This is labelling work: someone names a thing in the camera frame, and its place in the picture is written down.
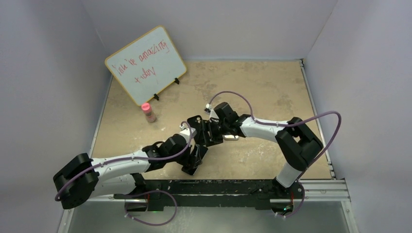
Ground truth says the pink capped bottle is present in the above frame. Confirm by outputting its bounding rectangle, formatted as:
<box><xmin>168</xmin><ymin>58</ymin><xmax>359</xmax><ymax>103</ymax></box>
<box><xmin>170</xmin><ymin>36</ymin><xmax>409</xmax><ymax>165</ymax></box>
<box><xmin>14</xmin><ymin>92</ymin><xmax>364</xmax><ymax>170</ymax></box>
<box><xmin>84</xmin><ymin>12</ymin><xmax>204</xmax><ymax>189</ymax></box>
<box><xmin>141</xmin><ymin>102</ymin><xmax>157</xmax><ymax>123</ymax></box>

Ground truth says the whiteboard with red writing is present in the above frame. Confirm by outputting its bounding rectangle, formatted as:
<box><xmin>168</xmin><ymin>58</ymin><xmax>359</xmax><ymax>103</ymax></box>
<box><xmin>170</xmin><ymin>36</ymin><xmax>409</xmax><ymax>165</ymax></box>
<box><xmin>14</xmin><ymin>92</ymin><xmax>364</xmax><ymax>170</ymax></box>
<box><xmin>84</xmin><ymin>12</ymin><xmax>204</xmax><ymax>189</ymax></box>
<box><xmin>104</xmin><ymin>25</ymin><xmax>187</xmax><ymax>106</ymax></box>

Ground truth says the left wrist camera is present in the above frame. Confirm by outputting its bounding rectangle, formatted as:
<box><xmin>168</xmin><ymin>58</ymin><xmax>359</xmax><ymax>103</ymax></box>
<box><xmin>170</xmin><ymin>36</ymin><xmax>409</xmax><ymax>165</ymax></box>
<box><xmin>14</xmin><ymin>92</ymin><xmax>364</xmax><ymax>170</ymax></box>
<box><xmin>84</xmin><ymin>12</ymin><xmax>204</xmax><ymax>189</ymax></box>
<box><xmin>178</xmin><ymin>127</ymin><xmax>197</xmax><ymax>141</ymax></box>

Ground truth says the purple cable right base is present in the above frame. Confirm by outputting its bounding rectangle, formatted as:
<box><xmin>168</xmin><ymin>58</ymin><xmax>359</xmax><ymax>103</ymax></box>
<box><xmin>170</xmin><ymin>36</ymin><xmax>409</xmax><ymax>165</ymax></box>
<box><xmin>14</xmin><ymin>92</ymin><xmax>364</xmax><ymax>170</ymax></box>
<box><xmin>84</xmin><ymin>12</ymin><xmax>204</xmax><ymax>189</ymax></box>
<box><xmin>275</xmin><ymin>183</ymin><xmax>307</xmax><ymax>219</ymax></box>

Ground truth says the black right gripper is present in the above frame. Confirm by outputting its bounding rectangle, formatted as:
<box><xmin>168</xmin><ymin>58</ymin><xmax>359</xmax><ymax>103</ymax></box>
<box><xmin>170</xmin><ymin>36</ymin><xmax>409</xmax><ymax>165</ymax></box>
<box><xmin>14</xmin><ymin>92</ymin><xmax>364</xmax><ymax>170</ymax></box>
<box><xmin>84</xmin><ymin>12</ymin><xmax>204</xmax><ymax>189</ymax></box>
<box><xmin>197</xmin><ymin>120</ymin><xmax>230</xmax><ymax>148</ymax></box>

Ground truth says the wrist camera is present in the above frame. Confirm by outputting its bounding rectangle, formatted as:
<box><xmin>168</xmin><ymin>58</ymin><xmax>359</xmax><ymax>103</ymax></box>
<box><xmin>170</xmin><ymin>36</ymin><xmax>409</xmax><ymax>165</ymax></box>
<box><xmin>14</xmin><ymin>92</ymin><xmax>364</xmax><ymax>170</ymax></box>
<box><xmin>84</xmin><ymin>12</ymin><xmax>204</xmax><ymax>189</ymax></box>
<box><xmin>178</xmin><ymin>127</ymin><xmax>197</xmax><ymax>141</ymax></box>
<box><xmin>204</xmin><ymin>103</ymin><xmax>220</xmax><ymax>119</ymax></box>

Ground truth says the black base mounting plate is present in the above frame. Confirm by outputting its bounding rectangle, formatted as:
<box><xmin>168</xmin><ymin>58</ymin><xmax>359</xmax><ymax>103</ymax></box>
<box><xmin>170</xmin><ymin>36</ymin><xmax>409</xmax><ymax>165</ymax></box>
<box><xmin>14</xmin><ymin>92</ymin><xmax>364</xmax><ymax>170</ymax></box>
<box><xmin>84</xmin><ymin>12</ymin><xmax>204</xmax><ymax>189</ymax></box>
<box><xmin>114</xmin><ymin>179</ymin><xmax>304</xmax><ymax>212</ymax></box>

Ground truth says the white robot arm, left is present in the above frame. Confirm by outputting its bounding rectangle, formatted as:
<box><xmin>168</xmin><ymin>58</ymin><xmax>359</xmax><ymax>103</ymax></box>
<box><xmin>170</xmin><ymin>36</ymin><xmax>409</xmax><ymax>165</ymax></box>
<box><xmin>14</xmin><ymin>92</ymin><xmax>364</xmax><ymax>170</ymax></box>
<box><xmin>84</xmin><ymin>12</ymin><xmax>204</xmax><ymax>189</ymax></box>
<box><xmin>53</xmin><ymin>129</ymin><xmax>209</xmax><ymax>209</ymax></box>

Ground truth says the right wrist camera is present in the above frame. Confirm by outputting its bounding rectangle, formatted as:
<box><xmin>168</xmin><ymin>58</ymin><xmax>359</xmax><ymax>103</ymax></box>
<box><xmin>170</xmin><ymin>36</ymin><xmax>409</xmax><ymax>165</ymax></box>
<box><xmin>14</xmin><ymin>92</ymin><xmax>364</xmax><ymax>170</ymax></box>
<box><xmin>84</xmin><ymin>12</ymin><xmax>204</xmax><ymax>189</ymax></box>
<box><xmin>204</xmin><ymin>103</ymin><xmax>220</xmax><ymax>119</ymax></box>

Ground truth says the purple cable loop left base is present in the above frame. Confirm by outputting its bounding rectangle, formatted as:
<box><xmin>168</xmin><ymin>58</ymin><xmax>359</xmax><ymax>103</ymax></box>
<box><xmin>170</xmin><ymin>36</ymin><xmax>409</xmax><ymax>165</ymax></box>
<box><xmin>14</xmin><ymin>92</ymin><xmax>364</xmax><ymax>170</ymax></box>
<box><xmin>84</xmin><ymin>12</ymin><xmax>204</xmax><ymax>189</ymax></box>
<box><xmin>124</xmin><ymin>190</ymin><xmax>178</xmax><ymax>226</ymax></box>

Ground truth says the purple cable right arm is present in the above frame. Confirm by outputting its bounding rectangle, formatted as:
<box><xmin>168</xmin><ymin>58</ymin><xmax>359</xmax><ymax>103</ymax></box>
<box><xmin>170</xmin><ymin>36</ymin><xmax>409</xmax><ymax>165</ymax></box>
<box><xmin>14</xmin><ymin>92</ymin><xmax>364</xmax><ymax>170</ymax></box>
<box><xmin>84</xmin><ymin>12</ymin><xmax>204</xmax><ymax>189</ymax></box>
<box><xmin>206</xmin><ymin>90</ymin><xmax>343</xmax><ymax>181</ymax></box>

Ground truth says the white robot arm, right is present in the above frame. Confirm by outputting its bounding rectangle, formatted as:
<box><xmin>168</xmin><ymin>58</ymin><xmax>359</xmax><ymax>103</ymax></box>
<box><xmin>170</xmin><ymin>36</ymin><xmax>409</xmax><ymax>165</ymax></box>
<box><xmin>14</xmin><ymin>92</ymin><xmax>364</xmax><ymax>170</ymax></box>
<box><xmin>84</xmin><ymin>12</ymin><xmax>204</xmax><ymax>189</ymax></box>
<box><xmin>187</xmin><ymin>102</ymin><xmax>324</xmax><ymax>198</ymax></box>

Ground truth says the clear phone case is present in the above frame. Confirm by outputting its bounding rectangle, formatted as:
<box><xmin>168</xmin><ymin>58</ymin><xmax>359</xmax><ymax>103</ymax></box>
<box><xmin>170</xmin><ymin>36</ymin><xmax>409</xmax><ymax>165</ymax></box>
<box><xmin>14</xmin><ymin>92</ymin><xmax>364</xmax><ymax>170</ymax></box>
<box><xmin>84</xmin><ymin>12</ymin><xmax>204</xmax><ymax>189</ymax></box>
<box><xmin>223</xmin><ymin>134</ymin><xmax>240</xmax><ymax>141</ymax></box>

